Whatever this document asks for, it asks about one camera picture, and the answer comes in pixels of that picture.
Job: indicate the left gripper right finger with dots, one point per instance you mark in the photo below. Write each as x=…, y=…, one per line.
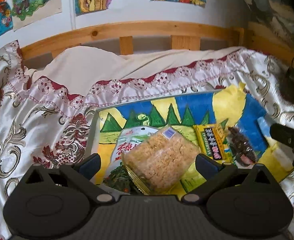
x=216, y=176

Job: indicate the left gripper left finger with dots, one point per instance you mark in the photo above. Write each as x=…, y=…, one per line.
x=79, y=176

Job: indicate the yellow snack packet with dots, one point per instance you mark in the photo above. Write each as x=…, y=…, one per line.
x=213, y=141

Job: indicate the dark dried meat packet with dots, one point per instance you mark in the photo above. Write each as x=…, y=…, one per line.
x=241, y=148

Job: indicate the seaweed snack white green bag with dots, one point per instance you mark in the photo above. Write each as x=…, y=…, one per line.
x=116, y=176

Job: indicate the silver tray with drawing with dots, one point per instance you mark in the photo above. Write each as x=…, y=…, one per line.
x=230, y=107

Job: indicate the rice cracker clear pack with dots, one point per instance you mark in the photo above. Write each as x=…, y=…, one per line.
x=158, y=163

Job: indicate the floral satin bedspread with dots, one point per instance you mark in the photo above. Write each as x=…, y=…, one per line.
x=42, y=123

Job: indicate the cream pillow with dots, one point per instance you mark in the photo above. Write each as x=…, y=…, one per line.
x=80, y=67

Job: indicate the blond boy drawing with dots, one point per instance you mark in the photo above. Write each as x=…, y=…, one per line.
x=25, y=12

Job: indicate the wooden bed frame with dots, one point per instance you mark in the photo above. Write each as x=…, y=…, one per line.
x=183, y=35

